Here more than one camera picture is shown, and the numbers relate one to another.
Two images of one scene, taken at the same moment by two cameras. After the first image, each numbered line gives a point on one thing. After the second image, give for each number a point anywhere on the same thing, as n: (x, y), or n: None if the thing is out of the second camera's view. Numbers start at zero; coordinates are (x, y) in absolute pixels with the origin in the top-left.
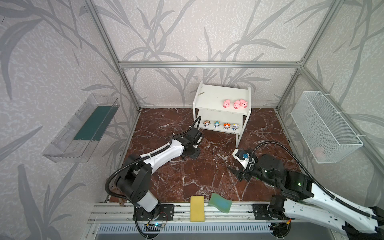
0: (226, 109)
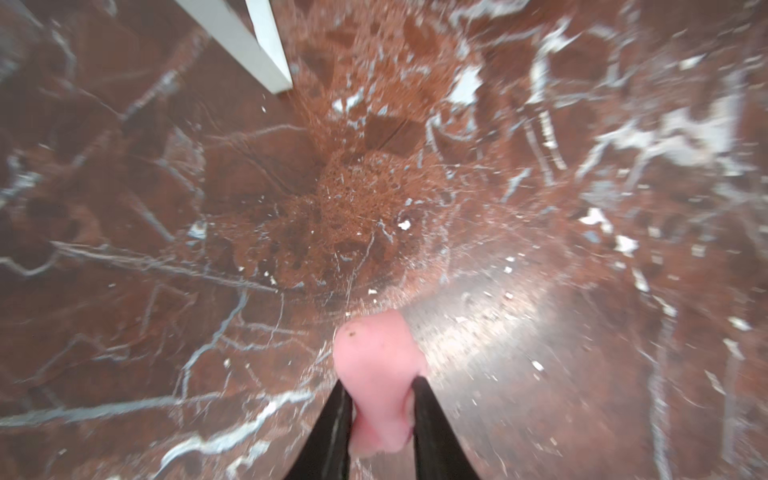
0: (264, 51)
